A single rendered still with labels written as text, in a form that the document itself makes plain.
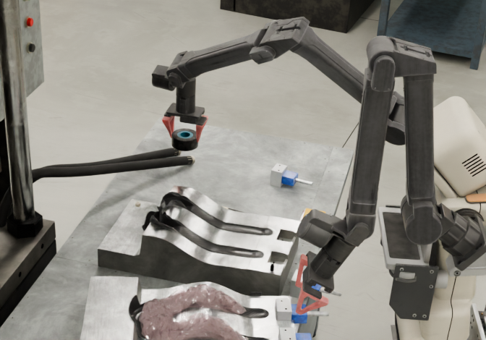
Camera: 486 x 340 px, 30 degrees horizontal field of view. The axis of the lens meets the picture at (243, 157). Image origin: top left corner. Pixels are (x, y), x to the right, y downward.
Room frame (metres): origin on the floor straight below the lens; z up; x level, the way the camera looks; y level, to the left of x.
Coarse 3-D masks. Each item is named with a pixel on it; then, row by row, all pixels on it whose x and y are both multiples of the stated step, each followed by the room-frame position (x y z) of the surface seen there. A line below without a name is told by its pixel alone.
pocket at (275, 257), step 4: (272, 252) 1.95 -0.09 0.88; (276, 252) 1.95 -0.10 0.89; (280, 252) 1.95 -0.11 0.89; (272, 256) 1.95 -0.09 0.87; (276, 256) 1.95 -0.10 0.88; (280, 256) 1.95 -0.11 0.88; (284, 256) 1.94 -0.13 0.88; (268, 260) 1.92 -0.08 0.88; (272, 260) 1.95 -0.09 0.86; (276, 260) 1.95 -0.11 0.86; (280, 260) 1.95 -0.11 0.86; (284, 260) 1.94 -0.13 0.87; (280, 264) 1.93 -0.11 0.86; (284, 264) 1.92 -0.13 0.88
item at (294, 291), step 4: (296, 272) 1.91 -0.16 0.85; (296, 276) 1.89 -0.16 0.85; (292, 280) 1.88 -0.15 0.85; (292, 284) 1.88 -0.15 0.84; (316, 284) 1.88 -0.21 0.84; (292, 288) 1.88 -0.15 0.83; (296, 288) 1.87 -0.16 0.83; (300, 288) 1.87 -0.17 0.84; (316, 288) 1.87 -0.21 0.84; (320, 288) 1.88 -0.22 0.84; (292, 292) 1.88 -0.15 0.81; (296, 292) 1.87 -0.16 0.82; (324, 292) 1.87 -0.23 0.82; (332, 292) 1.87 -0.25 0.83; (336, 292) 1.87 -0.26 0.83; (340, 292) 1.87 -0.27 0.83; (292, 296) 1.88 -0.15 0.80; (296, 296) 1.87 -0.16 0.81
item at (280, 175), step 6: (276, 168) 2.45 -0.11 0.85; (282, 168) 2.45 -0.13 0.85; (270, 174) 2.44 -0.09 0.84; (276, 174) 2.43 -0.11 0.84; (282, 174) 2.43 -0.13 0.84; (288, 174) 2.43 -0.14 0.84; (294, 174) 2.44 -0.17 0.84; (270, 180) 2.43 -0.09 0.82; (276, 180) 2.43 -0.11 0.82; (282, 180) 2.42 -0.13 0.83; (288, 180) 2.42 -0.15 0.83; (294, 180) 2.42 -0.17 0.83; (300, 180) 2.42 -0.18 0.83; (306, 180) 2.42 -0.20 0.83; (276, 186) 2.43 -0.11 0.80
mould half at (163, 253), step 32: (192, 192) 2.15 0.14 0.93; (128, 224) 2.08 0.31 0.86; (192, 224) 2.02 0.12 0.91; (256, 224) 2.08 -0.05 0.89; (288, 224) 2.08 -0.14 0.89; (128, 256) 1.94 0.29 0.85; (160, 256) 1.92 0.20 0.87; (192, 256) 1.90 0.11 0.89; (224, 256) 1.92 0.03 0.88; (288, 256) 1.94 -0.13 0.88; (256, 288) 1.86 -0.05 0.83
